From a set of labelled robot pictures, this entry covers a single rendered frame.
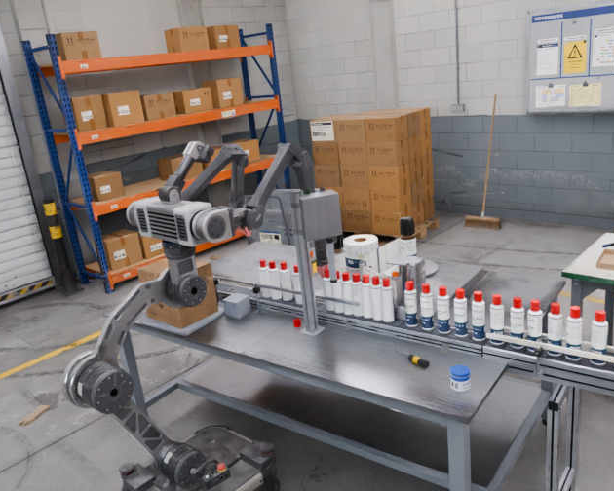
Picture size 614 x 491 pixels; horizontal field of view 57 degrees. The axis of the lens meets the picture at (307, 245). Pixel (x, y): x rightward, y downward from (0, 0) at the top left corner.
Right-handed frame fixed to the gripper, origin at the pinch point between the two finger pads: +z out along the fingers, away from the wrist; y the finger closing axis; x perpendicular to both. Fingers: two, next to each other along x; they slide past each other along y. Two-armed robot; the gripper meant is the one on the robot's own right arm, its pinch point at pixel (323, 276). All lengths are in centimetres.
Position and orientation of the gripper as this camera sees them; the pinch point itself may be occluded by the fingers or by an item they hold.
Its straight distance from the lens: 281.0
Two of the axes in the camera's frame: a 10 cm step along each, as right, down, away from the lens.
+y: -7.9, -1.0, 6.0
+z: 1.1, 9.5, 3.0
